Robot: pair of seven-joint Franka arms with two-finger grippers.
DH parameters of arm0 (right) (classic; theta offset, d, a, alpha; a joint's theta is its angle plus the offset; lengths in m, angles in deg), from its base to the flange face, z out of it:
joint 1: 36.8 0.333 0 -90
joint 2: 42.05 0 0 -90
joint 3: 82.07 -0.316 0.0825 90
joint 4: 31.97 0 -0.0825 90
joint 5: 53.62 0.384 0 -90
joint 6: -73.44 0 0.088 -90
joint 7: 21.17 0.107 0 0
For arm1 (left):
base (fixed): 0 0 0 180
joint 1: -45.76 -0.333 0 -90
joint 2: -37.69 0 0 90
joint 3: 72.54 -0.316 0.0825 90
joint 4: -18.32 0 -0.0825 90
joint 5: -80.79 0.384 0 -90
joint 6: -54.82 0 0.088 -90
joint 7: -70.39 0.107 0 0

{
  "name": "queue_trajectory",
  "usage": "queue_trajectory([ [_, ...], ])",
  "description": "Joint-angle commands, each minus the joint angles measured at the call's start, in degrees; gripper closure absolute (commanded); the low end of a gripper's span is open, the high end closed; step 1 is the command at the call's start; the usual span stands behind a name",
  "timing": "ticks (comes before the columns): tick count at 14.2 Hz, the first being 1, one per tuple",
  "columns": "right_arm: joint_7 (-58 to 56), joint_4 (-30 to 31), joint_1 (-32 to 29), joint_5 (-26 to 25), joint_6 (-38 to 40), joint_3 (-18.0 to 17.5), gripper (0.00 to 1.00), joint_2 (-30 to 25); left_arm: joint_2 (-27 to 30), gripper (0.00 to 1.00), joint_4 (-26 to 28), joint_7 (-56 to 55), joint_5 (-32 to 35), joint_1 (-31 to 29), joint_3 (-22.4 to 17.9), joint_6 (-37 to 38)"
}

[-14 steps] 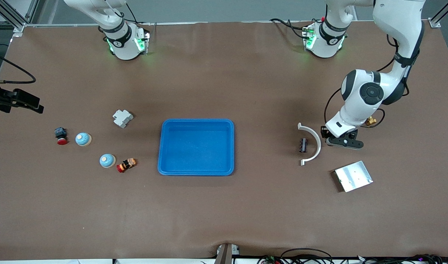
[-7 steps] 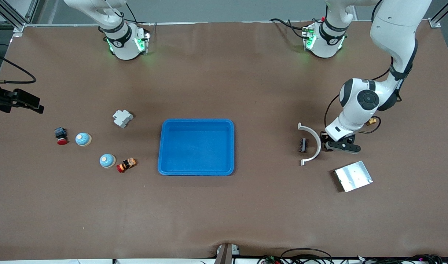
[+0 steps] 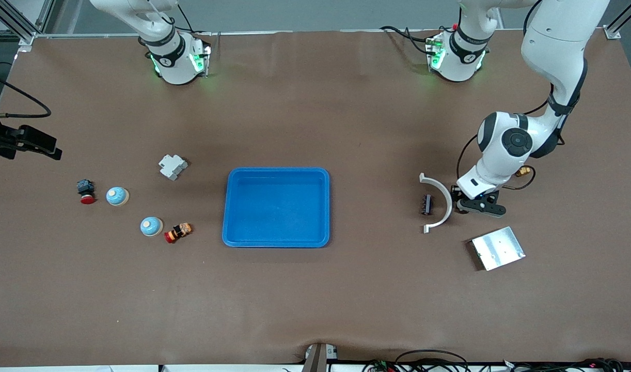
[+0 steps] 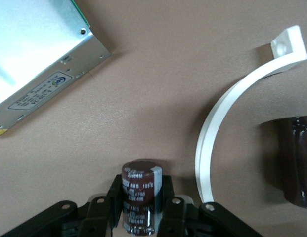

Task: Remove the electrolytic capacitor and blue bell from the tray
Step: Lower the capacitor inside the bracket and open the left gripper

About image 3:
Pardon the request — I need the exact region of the light blue desk bell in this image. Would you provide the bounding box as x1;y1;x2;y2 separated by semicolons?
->
140;216;164;238
106;187;130;207

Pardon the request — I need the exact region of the white curved pipe clamp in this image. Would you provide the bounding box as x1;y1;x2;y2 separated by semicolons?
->
419;173;453;234

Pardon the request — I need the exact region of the silver metal plate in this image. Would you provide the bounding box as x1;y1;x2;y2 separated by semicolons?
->
470;226;526;272

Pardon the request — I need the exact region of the brown table mat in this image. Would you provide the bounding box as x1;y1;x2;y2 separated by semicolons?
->
0;27;631;366

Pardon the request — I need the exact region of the blue plastic tray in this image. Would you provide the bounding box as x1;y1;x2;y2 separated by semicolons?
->
222;167;330;249

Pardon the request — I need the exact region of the orange yellow emergency stop button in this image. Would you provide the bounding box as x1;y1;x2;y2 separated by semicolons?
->
164;222;193;244

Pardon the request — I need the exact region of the white circuit breaker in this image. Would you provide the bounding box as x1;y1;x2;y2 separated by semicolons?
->
159;154;188;181

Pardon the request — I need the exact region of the red mushroom button blue base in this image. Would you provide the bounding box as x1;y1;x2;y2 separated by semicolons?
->
76;179;96;205

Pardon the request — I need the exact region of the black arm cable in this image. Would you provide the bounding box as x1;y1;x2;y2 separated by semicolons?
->
456;133;537;191

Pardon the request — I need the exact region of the black looped cable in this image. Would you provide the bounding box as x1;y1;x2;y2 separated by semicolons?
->
362;350;471;372

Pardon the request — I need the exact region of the black base cable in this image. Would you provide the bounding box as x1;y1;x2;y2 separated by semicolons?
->
380;25;440;55

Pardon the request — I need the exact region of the black cable bundle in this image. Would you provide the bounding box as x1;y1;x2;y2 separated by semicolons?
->
501;358;631;372

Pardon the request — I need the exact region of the aluminium frame post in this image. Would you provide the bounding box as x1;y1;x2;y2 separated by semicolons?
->
0;0;55;48
604;0;631;40

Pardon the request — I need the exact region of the grey mount bracket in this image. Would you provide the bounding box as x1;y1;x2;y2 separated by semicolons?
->
303;343;339;372

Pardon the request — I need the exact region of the black camera cable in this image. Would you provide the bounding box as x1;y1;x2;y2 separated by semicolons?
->
0;62;53;118

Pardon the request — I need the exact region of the black camera device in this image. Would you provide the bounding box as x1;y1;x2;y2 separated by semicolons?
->
0;124;63;161

